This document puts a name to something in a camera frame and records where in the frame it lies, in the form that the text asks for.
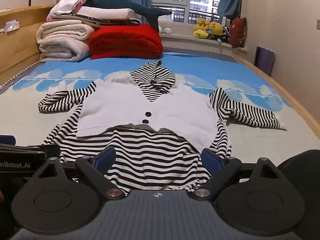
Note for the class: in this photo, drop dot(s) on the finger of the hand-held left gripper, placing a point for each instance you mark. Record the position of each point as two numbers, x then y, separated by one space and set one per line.
7 139
51 152

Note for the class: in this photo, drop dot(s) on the teal shark plush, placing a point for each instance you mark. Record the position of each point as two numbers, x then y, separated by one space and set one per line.
117 3

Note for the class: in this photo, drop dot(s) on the white plush toy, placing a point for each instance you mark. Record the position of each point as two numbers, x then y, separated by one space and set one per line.
165 23

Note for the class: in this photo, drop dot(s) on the white window sill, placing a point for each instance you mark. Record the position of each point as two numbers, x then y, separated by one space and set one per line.
190 42

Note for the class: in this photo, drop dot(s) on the wall switch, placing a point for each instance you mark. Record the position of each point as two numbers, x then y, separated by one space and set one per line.
318 24

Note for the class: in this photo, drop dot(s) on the red folded blanket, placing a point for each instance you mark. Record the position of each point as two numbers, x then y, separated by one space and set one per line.
125 42

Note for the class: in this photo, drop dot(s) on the pink and white cloth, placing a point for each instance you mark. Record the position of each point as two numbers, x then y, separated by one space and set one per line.
68 3

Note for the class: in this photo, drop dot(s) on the dark red cushion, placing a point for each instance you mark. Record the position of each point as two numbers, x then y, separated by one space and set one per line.
238 32

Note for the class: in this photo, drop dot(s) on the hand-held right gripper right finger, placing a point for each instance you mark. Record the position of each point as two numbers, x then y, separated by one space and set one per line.
212 160

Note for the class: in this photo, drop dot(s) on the white textured folded blanket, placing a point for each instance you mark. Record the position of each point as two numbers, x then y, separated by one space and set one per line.
60 51

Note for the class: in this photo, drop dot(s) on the tissue box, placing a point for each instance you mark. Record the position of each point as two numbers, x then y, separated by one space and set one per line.
12 25

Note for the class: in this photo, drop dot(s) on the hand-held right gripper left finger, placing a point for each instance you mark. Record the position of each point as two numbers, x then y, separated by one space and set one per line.
105 158

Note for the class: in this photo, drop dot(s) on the striped hooded sweater white vest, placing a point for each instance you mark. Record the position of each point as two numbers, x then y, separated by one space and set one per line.
150 110

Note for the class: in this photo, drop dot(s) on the blue fan patterned bedsheet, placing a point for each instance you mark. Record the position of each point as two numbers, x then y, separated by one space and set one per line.
100 66

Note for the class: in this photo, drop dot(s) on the wooden bed frame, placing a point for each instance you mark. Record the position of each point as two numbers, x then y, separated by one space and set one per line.
20 47

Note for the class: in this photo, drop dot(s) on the yellow bear plush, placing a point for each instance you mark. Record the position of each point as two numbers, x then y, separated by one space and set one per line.
216 30

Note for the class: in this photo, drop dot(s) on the cream folded quilt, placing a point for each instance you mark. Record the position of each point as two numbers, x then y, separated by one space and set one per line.
62 31

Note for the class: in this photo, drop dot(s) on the yellow duck plush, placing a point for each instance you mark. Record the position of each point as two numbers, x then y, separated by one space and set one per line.
201 28

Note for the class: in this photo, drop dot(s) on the striped plush toy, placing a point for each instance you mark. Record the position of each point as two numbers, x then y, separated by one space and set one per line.
226 33

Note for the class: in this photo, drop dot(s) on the purple box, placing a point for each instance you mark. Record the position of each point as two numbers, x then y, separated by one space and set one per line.
264 60

